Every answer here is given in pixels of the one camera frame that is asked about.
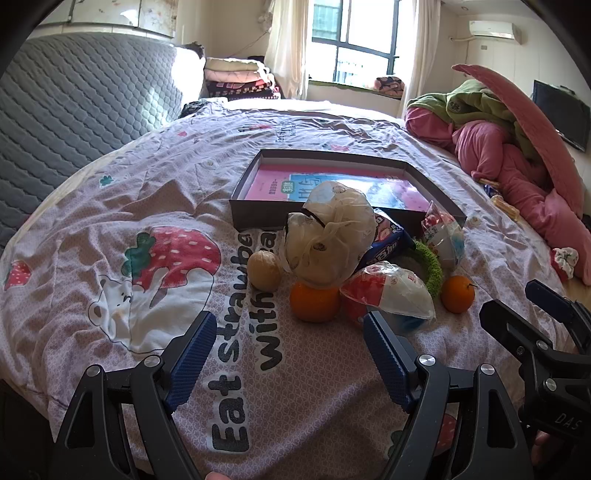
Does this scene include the floral scrunchie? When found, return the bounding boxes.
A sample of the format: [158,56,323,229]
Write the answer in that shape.
[550,247,580,281]

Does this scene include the cream folded blanket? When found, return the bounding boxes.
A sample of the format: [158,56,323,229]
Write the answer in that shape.
[204,58,269,75]

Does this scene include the dark patterned folded blanket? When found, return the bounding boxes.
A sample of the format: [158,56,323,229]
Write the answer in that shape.
[205,80,282,100]

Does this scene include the cream drawstring bag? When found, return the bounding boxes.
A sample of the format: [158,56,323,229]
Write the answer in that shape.
[283,181,377,289]

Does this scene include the long yellow biscuit packet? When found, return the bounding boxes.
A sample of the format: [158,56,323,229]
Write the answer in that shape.
[491,195,519,223]

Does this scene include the window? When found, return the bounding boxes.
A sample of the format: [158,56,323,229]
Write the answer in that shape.
[311,0,419,90]

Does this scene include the person's right hand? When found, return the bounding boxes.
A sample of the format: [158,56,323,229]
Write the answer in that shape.
[530,431,560,468]

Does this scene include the pink quilt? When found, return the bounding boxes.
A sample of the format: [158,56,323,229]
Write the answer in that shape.
[405,106,591,278]

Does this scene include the shallow brown cardboard box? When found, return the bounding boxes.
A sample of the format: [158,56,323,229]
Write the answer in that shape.
[229,148,467,232]

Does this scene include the orange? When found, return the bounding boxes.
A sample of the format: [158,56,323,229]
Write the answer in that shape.
[441,275,476,315]
[289,281,341,323]

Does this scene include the dark cloth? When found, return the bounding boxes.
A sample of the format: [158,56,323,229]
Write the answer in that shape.
[180,99,229,118]

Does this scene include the green fluffy ring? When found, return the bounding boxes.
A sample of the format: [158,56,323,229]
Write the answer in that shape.
[406,237,444,298]

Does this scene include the beige round fruit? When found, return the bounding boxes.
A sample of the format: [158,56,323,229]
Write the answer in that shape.
[248,250,283,292]

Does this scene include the white air conditioner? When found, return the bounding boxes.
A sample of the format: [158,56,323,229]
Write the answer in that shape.
[468,20,522,45]

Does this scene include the grey quilted headboard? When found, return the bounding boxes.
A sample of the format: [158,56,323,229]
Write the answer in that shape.
[0,32,185,245]

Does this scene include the red and white snack bag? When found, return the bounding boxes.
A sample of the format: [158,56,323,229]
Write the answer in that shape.
[420,200,465,273]
[340,261,437,333]

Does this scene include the long pink pillow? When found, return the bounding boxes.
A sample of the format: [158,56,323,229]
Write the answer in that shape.
[452,64,585,217]

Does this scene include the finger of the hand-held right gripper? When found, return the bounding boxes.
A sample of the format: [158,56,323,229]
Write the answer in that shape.
[525,279,579,324]
[479,300,555,365]

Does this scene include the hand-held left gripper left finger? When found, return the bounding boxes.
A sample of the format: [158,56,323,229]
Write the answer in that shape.
[48,310,218,480]

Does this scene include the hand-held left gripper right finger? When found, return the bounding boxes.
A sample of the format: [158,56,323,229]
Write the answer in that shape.
[362,310,536,480]

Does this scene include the black television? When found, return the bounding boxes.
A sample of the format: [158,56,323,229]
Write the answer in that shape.
[532,79,591,153]

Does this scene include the patterned cushion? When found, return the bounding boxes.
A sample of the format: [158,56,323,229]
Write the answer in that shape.
[374,75,404,97]

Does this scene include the white overhead cabinet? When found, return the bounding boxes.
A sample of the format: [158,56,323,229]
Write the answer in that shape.
[34,0,178,40]

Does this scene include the pink folded blanket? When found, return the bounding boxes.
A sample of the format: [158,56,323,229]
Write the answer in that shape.
[205,69,273,86]

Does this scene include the cream curtain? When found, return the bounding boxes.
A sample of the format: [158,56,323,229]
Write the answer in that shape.
[399,0,439,109]
[264,0,315,100]

